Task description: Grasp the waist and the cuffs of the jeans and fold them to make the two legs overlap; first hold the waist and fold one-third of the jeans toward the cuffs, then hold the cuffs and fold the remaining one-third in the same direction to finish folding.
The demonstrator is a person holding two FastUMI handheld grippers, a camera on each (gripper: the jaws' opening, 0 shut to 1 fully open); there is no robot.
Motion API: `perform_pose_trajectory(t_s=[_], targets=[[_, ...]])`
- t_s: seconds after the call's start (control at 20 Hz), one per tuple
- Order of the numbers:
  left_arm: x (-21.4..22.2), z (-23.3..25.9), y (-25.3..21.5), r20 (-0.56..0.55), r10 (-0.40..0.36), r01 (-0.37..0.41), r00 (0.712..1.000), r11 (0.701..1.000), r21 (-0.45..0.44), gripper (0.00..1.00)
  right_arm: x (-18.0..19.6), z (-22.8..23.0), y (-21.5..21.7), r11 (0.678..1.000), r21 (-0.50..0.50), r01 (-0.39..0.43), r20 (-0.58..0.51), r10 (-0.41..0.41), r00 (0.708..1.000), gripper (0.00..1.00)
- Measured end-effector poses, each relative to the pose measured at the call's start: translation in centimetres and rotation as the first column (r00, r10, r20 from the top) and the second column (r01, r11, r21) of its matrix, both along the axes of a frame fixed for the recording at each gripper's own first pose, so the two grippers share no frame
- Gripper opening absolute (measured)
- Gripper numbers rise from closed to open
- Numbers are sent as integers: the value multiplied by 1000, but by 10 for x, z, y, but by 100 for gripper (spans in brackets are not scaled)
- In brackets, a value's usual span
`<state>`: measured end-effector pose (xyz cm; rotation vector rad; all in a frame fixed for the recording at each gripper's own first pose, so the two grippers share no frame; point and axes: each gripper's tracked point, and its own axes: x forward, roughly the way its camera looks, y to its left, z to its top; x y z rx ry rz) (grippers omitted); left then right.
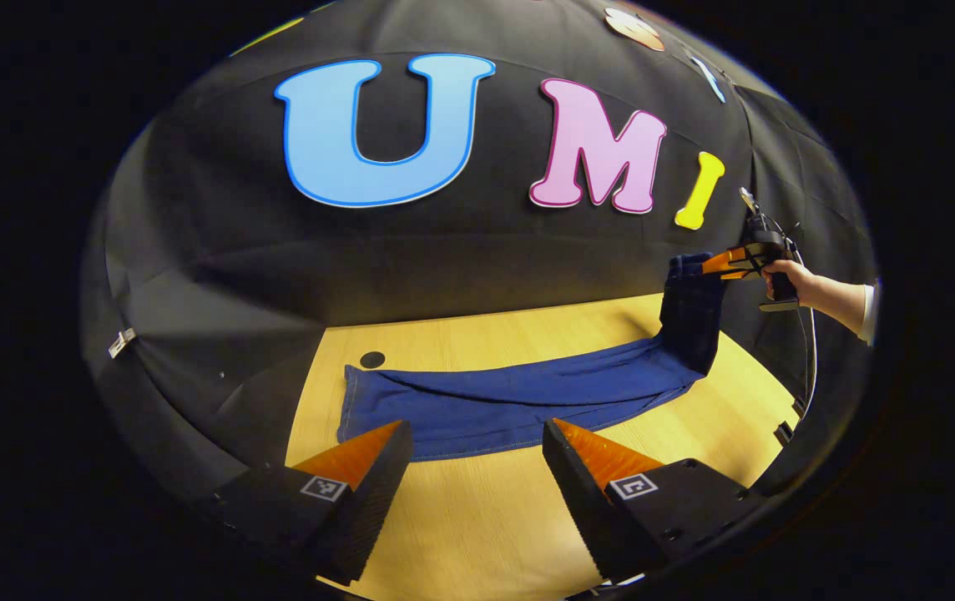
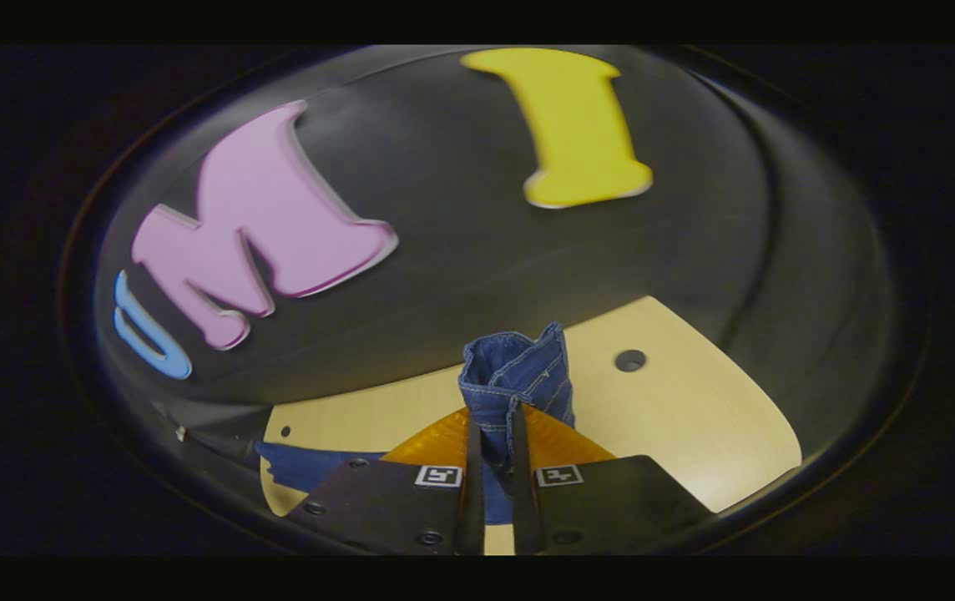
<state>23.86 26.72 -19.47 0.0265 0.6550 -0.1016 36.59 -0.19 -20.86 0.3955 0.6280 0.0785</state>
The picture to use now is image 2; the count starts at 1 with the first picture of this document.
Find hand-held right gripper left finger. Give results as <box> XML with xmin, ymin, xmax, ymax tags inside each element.
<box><xmin>284</xmin><ymin>407</ymin><xmax>485</xmax><ymax>556</ymax></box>

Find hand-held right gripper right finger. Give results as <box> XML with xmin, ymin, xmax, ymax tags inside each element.
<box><xmin>509</xmin><ymin>402</ymin><xmax>717</xmax><ymax>556</ymax></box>

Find blue denim jeans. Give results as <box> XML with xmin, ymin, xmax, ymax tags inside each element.
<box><xmin>254</xmin><ymin>321</ymin><xmax>576</xmax><ymax>525</ymax></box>

